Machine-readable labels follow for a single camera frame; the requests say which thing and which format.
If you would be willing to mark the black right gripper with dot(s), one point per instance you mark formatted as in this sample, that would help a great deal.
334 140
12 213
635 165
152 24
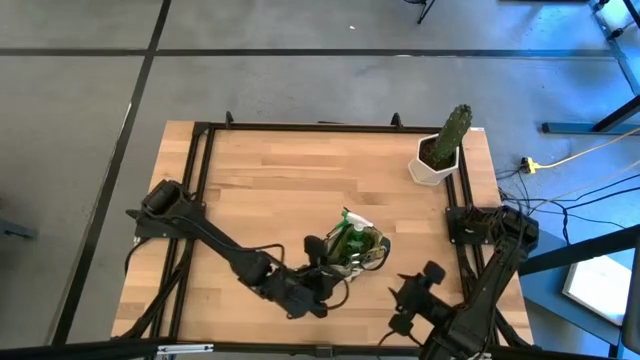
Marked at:
420 295

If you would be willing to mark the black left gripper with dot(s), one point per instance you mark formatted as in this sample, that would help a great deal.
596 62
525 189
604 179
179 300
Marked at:
310 295

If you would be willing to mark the cream gardening bag green trim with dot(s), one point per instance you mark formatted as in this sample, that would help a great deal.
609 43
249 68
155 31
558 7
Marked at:
370 250

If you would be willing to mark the green plastic spray bottle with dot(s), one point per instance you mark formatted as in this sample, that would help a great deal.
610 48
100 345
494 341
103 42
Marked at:
355 237

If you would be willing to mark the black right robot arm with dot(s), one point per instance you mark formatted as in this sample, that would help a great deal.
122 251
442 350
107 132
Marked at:
495 290

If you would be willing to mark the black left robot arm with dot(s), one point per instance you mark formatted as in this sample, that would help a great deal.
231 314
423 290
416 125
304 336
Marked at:
215 240

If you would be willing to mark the yellow power plug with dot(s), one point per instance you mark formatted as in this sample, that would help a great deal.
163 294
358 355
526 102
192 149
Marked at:
529 165

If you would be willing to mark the dark desk with black bar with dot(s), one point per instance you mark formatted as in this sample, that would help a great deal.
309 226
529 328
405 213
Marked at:
575 251

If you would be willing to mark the white flat panel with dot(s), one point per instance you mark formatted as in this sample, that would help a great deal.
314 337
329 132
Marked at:
597 290

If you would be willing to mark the blue and black desk foot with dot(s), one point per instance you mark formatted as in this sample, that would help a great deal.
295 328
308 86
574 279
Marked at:
565 128

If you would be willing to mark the black stand leg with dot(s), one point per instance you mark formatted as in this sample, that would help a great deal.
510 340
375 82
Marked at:
425 11

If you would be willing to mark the grey floor stand foot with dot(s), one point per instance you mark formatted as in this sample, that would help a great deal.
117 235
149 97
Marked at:
15 231

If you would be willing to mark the grey metal desk leg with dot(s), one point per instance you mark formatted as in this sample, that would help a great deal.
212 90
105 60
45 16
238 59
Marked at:
616 50

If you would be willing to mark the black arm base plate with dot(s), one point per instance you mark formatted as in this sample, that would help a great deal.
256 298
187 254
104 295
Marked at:
465 227
165 232

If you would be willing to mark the silver frame bracket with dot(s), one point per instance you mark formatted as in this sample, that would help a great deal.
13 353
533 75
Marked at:
185 348

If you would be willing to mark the black aluminium table frame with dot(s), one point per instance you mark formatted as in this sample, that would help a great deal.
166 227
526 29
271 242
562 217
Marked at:
320 128

